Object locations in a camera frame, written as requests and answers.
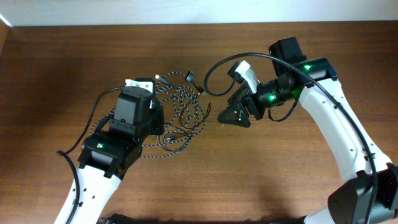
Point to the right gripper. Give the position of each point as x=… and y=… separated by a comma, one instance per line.
x=236, y=102

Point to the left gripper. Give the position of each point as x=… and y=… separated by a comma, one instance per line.
x=158, y=121

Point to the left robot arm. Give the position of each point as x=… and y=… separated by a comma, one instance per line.
x=109, y=151

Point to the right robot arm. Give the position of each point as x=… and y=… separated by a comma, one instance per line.
x=369, y=190

